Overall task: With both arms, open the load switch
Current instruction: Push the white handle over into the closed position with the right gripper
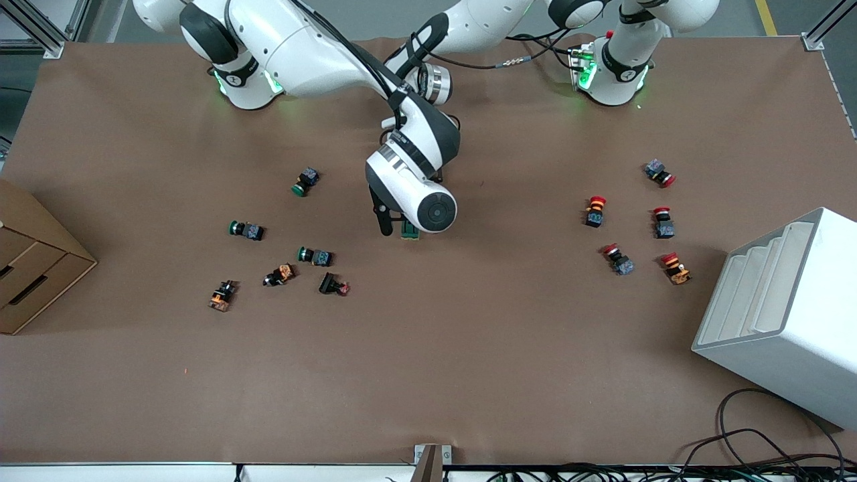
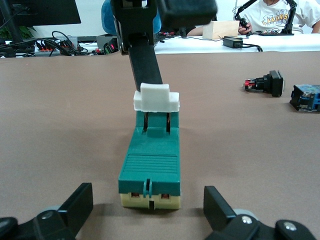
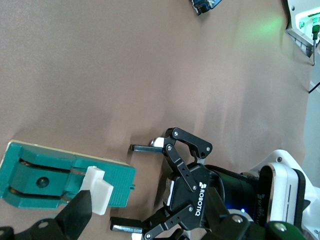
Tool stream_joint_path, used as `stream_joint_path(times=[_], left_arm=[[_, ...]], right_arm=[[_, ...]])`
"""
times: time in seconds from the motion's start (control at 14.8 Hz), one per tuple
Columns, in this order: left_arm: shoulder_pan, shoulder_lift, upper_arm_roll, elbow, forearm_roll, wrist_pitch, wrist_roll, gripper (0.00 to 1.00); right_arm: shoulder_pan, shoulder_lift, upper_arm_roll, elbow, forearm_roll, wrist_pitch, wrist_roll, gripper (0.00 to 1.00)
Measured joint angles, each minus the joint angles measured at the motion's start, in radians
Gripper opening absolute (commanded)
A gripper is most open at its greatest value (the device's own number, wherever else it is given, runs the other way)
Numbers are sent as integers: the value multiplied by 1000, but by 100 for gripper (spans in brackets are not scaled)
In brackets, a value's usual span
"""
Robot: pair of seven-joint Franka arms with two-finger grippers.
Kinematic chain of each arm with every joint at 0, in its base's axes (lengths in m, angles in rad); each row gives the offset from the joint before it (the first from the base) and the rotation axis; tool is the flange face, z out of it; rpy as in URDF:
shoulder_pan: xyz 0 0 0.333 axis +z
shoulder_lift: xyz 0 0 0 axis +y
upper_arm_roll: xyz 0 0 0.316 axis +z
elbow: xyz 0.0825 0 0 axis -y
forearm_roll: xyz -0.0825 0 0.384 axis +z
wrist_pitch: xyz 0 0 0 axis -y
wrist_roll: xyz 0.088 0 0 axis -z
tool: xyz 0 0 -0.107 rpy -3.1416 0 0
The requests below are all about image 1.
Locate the brown table cover mat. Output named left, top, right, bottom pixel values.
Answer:
left=0, top=33, right=857, bottom=467

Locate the cardboard drawer box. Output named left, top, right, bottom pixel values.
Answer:
left=0, top=177, right=98, bottom=335

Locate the white stepped storage rack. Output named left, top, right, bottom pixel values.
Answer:
left=691, top=207, right=857, bottom=430

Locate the metal table edge bracket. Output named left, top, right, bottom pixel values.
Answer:
left=414, top=444, right=453, bottom=482

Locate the black cable bundle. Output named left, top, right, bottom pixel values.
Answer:
left=485, top=462, right=857, bottom=482

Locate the white table edge rail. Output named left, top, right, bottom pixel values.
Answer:
left=0, top=462, right=670, bottom=482

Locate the looped black floor cable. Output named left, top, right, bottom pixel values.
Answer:
left=718, top=388, right=846, bottom=469

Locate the aluminium frame profile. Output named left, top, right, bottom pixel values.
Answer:
left=0, top=0, right=91, bottom=60
left=800, top=0, right=857, bottom=52

